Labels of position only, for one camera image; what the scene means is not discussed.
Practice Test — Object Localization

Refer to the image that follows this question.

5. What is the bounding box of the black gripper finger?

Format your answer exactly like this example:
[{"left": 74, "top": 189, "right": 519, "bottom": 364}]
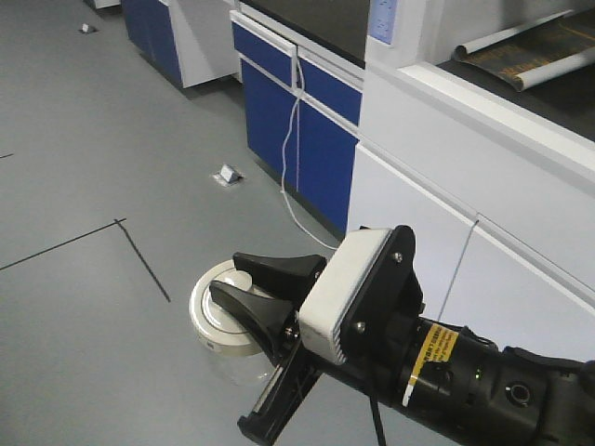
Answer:
[
  {"left": 232, "top": 252, "right": 327, "bottom": 309},
  {"left": 209, "top": 281, "right": 295, "bottom": 361}
]

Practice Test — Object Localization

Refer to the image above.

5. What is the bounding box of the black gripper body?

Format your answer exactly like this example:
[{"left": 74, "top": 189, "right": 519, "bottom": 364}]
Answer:
[{"left": 236, "top": 278, "right": 429, "bottom": 442}]

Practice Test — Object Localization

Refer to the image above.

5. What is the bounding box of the glass jar with white lid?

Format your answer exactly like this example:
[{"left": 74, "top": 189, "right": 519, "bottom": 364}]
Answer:
[{"left": 189, "top": 260, "right": 274, "bottom": 387}]

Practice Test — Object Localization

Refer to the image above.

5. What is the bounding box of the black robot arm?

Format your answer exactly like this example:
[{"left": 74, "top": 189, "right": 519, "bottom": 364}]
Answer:
[{"left": 233, "top": 249, "right": 594, "bottom": 445}]

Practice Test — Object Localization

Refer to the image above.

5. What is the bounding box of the white cabinet door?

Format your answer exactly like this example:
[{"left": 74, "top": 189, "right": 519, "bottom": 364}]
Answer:
[{"left": 348, "top": 143, "right": 477, "bottom": 326}]

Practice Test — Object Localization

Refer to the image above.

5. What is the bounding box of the floor outlet box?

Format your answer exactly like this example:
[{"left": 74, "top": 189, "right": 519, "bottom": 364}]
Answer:
[
  {"left": 78, "top": 23, "right": 98, "bottom": 34},
  {"left": 212, "top": 164, "right": 245, "bottom": 188}
]

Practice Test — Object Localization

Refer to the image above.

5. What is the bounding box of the blue lab cabinet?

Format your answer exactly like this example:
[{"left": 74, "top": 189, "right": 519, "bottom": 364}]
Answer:
[{"left": 230, "top": 5, "right": 364, "bottom": 235}]

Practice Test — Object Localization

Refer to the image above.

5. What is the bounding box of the rolled poster sheet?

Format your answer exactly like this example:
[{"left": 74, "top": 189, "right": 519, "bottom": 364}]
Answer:
[{"left": 453, "top": 8, "right": 594, "bottom": 92}]

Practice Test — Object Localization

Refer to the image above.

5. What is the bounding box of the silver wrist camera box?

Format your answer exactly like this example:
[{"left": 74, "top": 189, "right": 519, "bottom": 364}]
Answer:
[{"left": 298, "top": 229, "right": 391, "bottom": 365}]

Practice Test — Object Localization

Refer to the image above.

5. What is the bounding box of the white hanging cord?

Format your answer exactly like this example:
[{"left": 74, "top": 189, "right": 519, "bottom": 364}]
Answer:
[{"left": 278, "top": 50, "right": 338, "bottom": 250}]

